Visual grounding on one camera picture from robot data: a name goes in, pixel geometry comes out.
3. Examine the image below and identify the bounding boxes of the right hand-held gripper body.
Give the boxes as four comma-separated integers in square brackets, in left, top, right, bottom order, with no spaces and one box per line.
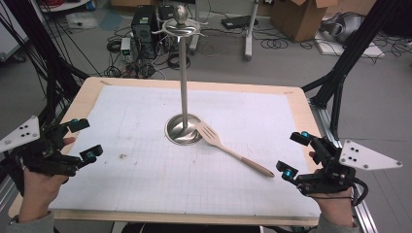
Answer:
[295,135,403,197]

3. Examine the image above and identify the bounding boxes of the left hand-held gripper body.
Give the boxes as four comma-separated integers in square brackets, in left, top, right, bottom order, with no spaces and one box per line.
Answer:
[0,116,83,178]

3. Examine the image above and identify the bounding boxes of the beige slotted spatula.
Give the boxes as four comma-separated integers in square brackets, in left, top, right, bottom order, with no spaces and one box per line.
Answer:
[194,120,276,179]

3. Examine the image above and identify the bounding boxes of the steel utensil stand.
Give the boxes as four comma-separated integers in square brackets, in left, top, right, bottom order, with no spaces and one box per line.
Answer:
[151,4,209,147]

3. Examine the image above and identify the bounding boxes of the person's right hand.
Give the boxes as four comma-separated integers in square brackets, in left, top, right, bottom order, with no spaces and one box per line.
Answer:
[308,150,356,228]

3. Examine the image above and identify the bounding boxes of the person's left hand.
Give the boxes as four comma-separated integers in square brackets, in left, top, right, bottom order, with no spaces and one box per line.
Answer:
[18,136,77,224]

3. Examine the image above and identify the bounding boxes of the white grid mat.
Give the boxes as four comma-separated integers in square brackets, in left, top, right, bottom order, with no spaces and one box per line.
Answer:
[48,84,322,218]

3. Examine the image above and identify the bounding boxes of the small white electronics box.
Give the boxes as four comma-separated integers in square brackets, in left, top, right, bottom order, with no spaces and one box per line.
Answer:
[120,37,132,56]

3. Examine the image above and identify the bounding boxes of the clear plastic bag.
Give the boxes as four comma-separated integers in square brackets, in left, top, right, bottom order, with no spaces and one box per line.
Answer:
[65,13,99,30]

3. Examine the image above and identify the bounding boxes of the white flat board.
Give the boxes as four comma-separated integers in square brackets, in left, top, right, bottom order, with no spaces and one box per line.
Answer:
[315,30,387,59]

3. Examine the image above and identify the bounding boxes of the white cabinet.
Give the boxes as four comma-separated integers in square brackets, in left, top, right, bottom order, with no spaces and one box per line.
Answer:
[0,0,31,63]

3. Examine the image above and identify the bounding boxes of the black computer tower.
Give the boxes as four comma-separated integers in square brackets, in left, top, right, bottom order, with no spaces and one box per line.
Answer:
[130,4,160,61]

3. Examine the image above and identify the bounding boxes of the white metal stand leg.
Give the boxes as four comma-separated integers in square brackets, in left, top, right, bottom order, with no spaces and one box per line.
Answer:
[189,0,202,54]
[244,0,260,62]

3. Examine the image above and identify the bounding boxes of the brown cardboard box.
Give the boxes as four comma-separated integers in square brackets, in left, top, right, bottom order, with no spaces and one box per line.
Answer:
[270,0,340,43]

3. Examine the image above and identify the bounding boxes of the grey rounded device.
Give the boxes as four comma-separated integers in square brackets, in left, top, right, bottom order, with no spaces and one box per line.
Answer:
[320,12,365,45]

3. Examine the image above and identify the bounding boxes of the white round table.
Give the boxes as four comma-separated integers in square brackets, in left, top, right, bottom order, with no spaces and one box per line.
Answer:
[38,0,92,14]

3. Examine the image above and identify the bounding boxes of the flat black device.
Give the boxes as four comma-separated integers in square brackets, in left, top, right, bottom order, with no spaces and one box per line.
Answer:
[221,15,259,30]

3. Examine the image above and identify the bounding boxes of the aluminium rail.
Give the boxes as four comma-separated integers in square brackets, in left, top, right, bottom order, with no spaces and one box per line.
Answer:
[309,99,379,233]
[0,179,18,213]

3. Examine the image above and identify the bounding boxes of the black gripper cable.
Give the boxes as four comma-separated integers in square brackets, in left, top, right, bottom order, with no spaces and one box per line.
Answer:
[351,177,370,207]

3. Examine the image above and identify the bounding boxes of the coiled black cable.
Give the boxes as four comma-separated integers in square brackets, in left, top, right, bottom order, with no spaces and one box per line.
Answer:
[106,38,122,54]
[260,37,290,50]
[166,52,192,71]

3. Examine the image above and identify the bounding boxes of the black metal frame strut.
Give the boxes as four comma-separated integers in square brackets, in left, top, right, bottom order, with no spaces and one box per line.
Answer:
[0,0,90,128]
[300,0,403,141]

